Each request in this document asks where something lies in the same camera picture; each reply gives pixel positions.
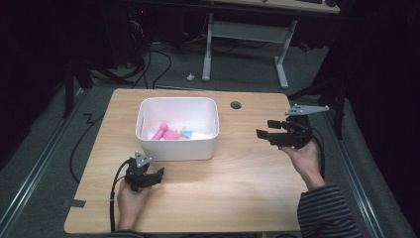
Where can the black metal stand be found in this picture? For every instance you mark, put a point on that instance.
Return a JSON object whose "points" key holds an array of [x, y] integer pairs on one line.
{"points": [[338, 95], [69, 89]]}

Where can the black computer mouse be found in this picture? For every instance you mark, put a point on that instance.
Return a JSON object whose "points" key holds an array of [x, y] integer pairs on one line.
{"points": [[330, 3]]}

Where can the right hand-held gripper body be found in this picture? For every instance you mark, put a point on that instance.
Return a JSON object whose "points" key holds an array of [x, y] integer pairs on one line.
{"points": [[298, 132]]}

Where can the metal floor rail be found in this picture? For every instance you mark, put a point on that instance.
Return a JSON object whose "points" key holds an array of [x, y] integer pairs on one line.
{"points": [[36, 168], [356, 178]]}

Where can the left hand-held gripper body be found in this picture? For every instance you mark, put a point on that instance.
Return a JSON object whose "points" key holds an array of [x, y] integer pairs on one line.
{"points": [[136, 172]]}

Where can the white plastic bin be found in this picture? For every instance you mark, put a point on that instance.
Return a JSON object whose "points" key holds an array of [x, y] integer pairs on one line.
{"points": [[177, 127]]}

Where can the grey tape strip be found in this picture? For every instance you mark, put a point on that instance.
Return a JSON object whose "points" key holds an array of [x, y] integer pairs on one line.
{"points": [[74, 203]]}

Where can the pink spiky bone toy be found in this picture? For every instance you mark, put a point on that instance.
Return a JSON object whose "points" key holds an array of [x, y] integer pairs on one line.
{"points": [[159, 131]]}

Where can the small white floor scrap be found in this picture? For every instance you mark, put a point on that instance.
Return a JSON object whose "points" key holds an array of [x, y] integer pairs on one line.
{"points": [[190, 77]]}

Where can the white-framed wooden desk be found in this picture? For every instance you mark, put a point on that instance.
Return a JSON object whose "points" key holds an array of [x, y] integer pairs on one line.
{"points": [[251, 31]]}

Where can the person's left hand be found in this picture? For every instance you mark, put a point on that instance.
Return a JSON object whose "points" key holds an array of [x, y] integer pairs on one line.
{"points": [[131, 200]]}

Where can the black table grommet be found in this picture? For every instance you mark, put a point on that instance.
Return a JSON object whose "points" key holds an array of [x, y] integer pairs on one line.
{"points": [[235, 105]]}

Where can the person's right hand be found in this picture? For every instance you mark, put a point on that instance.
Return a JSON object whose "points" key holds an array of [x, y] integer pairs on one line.
{"points": [[305, 160]]}

